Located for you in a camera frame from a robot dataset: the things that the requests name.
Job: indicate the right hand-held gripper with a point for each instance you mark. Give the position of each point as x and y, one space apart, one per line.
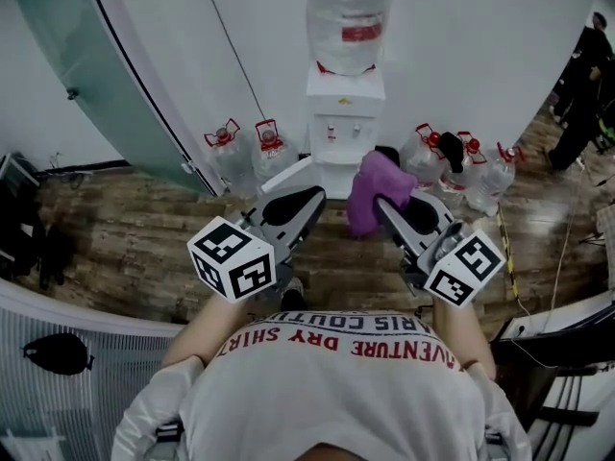
461 267

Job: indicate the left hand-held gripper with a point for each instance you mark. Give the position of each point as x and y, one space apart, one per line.
235 262

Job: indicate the purple cloth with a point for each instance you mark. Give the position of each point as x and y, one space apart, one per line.
375 185

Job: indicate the white water dispenser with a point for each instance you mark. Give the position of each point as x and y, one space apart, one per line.
343 113

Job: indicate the person's right forearm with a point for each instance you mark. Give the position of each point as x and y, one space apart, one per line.
461 334

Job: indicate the person's left forearm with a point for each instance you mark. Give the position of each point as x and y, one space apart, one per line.
202 334

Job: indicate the large clear water bottle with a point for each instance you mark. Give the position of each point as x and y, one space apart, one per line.
348 17

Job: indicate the person's left grey shoe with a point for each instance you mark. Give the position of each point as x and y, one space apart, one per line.
294 296

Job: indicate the black fabric item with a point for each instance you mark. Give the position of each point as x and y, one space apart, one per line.
451 149

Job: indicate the white desk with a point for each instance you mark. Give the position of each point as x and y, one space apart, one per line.
576 312

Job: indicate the person's white printed shirt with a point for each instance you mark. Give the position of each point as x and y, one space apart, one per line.
336 401

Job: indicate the black chair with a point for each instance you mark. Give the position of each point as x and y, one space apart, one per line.
519 382

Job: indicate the frosted glass door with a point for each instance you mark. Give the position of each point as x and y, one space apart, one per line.
96 65

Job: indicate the small black bag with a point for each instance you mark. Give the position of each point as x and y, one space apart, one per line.
55 353

